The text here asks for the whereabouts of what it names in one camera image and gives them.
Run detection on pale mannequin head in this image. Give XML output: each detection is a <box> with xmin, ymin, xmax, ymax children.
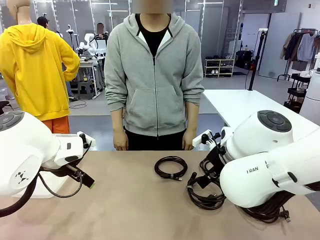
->
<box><xmin>6</xmin><ymin>0</ymin><xmax>33</xmax><ymax>26</ymax></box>

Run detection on black tripod pole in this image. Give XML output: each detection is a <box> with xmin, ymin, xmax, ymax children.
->
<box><xmin>246</xmin><ymin>28</ymin><xmax>269</xmax><ymax>91</ymax></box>

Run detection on large white table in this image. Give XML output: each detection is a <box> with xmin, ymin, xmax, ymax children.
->
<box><xmin>202</xmin><ymin>89</ymin><xmax>320</xmax><ymax>148</ymax></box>

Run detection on black utility cart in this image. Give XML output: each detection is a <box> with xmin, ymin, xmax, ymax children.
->
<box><xmin>283</xmin><ymin>73</ymin><xmax>312</xmax><ymax>113</ymax></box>

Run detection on black cable gray tie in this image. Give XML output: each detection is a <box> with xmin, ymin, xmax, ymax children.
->
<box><xmin>154</xmin><ymin>156</ymin><xmax>188</xmax><ymax>183</ymax></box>

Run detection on person's right forearm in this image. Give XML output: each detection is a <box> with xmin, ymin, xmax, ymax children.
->
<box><xmin>110</xmin><ymin>108</ymin><xmax>126</xmax><ymax>133</ymax></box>

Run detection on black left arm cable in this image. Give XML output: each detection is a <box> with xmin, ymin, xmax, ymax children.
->
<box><xmin>0</xmin><ymin>159</ymin><xmax>83</xmax><ymax>218</ymax></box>

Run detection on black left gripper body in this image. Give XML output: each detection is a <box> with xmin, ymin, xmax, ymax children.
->
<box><xmin>41</xmin><ymin>164</ymin><xmax>71</xmax><ymax>178</ymax></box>

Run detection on long black usb cable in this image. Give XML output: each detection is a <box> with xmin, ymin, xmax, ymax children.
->
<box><xmin>241</xmin><ymin>192</ymin><xmax>292</xmax><ymax>224</ymax></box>

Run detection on gray zip hoodie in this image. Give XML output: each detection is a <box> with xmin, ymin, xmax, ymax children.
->
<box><xmin>104</xmin><ymin>12</ymin><xmax>205</xmax><ymax>137</ymax></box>

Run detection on black bags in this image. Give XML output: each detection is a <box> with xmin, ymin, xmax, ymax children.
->
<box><xmin>234</xmin><ymin>49</ymin><xmax>256</xmax><ymax>70</ymax></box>

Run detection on clothes rack with garments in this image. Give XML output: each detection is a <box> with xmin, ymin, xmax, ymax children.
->
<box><xmin>276</xmin><ymin>28</ymin><xmax>320</xmax><ymax>82</ymax></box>

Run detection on black trousers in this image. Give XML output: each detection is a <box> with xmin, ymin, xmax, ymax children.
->
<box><xmin>124</xmin><ymin>127</ymin><xmax>187</xmax><ymax>151</ymax></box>

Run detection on white cylindrical bin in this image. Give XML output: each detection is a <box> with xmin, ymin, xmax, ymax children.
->
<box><xmin>298</xmin><ymin>52</ymin><xmax>320</xmax><ymax>126</ymax></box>

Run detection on black thick cable with plug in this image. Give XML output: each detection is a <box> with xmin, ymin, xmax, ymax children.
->
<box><xmin>186</xmin><ymin>171</ymin><xmax>227</xmax><ymax>210</ymax></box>

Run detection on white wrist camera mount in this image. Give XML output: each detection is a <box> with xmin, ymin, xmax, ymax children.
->
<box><xmin>76</xmin><ymin>131</ymin><xmax>97</xmax><ymax>148</ymax></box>
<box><xmin>192</xmin><ymin>129</ymin><xmax>213</xmax><ymax>147</ymax></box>

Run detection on person in striped shirt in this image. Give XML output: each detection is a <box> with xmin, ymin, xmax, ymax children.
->
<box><xmin>96</xmin><ymin>22</ymin><xmax>109</xmax><ymax>41</ymax></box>

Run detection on white shoe rack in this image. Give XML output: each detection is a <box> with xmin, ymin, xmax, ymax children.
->
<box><xmin>204</xmin><ymin>57</ymin><xmax>236</xmax><ymax>78</ymax></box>

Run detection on black chair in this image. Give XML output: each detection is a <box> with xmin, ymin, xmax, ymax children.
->
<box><xmin>0</xmin><ymin>100</ymin><xmax>13</xmax><ymax>112</ymax></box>

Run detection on person's left hand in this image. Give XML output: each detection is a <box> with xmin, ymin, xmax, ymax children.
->
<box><xmin>181</xmin><ymin>129</ymin><xmax>195</xmax><ymax>151</ymax></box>

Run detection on background workbench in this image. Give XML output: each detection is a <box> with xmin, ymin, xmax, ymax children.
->
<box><xmin>69</xmin><ymin>58</ymin><xmax>106</xmax><ymax>100</ymax></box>

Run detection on man in black cap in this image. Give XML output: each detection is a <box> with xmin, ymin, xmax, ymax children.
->
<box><xmin>36</xmin><ymin>16</ymin><xmax>79</xmax><ymax>103</ymax></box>

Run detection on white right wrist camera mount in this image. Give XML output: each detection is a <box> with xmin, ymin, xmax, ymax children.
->
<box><xmin>192</xmin><ymin>129</ymin><xmax>213</xmax><ymax>147</ymax></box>

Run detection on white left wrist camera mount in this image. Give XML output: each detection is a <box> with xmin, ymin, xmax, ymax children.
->
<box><xmin>76</xmin><ymin>131</ymin><xmax>97</xmax><ymax>148</ymax></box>

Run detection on gray step stool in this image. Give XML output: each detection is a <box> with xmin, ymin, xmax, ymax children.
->
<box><xmin>77</xmin><ymin>81</ymin><xmax>95</xmax><ymax>100</ymax></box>

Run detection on yellow hoodie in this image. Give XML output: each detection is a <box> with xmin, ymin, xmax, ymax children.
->
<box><xmin>0</xmin><ymin>22</ymin><xmax>81</xmax><ymax>122</ymax></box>

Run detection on person's left forearm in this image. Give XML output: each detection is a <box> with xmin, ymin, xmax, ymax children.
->
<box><xmin>184</xmin><ymin>101</ymin><xmax>200</xmax><ymax>132</ymax></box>

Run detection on white camera stand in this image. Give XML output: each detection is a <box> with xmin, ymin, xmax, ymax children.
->
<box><xmin>66</xmin><ymin>24</ymin><xmax>77</xmax><ymax>51</ymax></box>

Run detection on orange shorts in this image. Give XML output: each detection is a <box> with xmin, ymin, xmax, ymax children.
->
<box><xmin>41</xmin><ymin>116</ymin><xmax>71</xmax><ymax>135</ymax></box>

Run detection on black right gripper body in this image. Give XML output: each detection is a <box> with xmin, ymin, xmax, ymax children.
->
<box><xmin>205</xmin><ymin>147</ymin><xmax>226</xmax><ymax>177</ymax></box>

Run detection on person's right hand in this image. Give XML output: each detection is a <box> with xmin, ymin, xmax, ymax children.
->
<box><xmin>113</xmin><ymin>131</ymin><xmax>130</xmax><ymax>151</ymax></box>

